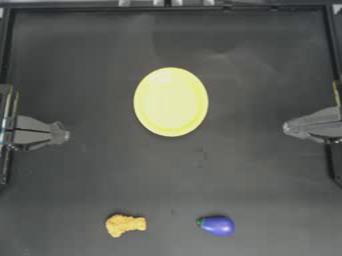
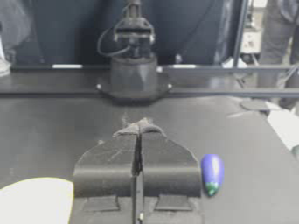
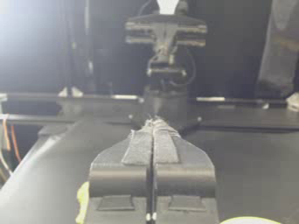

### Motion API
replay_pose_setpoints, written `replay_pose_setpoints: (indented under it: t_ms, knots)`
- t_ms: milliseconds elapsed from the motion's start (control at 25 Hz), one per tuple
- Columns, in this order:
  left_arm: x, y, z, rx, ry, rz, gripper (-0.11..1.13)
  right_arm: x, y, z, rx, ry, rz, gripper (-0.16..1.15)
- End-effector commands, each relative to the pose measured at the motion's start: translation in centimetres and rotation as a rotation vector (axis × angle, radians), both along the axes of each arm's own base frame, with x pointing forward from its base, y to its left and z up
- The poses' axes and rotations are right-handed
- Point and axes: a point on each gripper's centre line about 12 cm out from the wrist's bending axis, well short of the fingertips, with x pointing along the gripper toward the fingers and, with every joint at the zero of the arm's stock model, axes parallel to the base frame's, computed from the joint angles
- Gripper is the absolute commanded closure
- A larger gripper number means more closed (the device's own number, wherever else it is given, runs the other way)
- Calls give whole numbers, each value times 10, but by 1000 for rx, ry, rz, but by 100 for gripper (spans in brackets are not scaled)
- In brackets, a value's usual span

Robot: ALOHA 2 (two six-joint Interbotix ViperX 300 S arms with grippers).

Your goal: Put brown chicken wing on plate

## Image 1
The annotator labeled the purple toy eggplant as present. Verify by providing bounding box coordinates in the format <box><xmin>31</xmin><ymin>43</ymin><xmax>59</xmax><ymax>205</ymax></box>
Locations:
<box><xmin>195</xmin><ymin>215</ymin><xmax>236</xmax><ymax>238</ymax></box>

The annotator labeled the yellow oval plate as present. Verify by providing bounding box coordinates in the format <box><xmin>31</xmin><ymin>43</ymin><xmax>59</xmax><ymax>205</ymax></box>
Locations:
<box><xmin>132</xmin><ymin>67</ymin><xmax>210</xmax><ymax>138</ymax></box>

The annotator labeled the brown fried chicken wing toy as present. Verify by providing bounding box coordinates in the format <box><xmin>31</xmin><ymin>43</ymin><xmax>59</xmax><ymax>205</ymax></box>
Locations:
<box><xmin>104</xmin><ymin>213</ymin><xmax>148</xmax><ymax>239</ymax></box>

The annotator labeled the black metal table frame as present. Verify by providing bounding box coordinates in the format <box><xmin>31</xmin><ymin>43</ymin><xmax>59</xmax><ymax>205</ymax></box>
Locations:
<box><xmin>0</xmin><ymin>0</ymin><xmax>342</xmax><ymax>188</ymax></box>

